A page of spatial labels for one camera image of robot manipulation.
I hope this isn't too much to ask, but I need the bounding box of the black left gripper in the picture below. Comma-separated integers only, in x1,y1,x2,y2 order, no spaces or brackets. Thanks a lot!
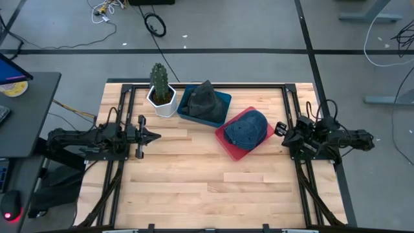
135,115,162,159

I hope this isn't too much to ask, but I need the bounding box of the blue denim baseball cap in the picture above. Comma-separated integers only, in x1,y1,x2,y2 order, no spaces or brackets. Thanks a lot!
224,109,268,151

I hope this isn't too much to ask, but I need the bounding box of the red plastic bin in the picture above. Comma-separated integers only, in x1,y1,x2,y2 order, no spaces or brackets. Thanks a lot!
214,105,276,162

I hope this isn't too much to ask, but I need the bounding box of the dark grey baseball cap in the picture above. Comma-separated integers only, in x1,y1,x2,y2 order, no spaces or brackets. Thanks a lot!
182,80,229,123

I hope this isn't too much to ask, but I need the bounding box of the white angular plant pot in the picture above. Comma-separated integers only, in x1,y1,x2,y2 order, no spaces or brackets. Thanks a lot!
146,84,179,118

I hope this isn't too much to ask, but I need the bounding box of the green cactus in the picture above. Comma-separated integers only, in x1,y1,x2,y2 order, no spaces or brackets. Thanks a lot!
149,62,170,101

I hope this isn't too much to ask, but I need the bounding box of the blue plastic bin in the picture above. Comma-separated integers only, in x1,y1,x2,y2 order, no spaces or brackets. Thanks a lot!
176,83,233,129

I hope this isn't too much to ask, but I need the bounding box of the grey desk foot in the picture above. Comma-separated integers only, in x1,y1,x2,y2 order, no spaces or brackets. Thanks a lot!
364,89,414,105

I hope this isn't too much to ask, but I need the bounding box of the black bag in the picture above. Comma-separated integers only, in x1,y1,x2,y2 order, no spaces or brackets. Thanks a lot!
27,163,85,219

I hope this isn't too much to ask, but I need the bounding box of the black desk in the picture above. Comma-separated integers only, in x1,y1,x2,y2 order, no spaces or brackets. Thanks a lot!
0,71,62,233

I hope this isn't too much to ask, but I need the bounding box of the black box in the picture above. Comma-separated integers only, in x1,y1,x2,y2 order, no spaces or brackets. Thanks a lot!
128,0,175,6

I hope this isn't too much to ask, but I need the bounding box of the grey desk leg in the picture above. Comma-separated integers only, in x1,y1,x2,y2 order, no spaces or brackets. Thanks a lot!
338,0,403,23

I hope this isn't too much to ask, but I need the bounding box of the yellow round disc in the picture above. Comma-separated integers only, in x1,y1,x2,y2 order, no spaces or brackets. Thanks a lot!
0,80,29,98

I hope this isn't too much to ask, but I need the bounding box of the dark keyboard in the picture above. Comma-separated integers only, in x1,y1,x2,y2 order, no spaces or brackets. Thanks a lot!
0,105,11,126

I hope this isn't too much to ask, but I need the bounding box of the black computer mouse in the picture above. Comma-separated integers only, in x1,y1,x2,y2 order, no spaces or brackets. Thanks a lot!
0,190,23,223

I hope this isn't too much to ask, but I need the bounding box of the black aluminium table frame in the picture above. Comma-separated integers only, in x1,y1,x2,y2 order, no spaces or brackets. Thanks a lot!
77,77,358,233

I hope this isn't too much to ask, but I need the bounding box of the yellow cable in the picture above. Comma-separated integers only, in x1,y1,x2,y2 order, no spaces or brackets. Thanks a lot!
51,98,97,120

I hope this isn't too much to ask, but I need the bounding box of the long black floor cable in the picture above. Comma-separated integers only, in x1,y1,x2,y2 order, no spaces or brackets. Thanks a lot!
391,66,414,166

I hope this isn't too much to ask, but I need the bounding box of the coiled black cable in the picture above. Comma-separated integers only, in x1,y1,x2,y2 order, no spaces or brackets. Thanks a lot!
143,12,168,38

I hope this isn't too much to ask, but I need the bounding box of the thin black floor cable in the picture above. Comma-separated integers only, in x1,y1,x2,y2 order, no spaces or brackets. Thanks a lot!
0,14,118,61

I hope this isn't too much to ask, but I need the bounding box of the white floor cable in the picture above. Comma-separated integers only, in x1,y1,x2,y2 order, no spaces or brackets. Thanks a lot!
364,0,414,68

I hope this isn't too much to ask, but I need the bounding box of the white cable bundle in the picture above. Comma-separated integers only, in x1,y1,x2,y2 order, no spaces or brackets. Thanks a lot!
87,0,125,24

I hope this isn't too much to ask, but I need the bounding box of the black cable bundle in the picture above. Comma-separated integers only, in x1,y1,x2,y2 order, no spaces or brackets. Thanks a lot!
390,19,414,58

